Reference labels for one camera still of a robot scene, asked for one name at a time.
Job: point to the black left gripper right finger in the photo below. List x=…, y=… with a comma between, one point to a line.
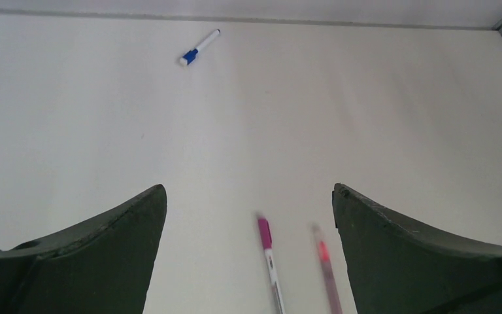
x=397, y=264

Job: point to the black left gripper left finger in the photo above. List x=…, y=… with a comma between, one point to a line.
x=101, y=265

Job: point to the pink highlighter pen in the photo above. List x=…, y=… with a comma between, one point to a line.
x=327, y=271

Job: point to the white marker pen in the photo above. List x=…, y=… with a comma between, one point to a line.
x=275, y=284

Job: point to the magenta pen cap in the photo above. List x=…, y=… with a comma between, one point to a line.
x=264, y=232

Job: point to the white pen blue end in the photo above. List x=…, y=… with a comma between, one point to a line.
x=208, y=40

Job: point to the blue pen cap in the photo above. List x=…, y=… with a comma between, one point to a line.
x=189, y=57

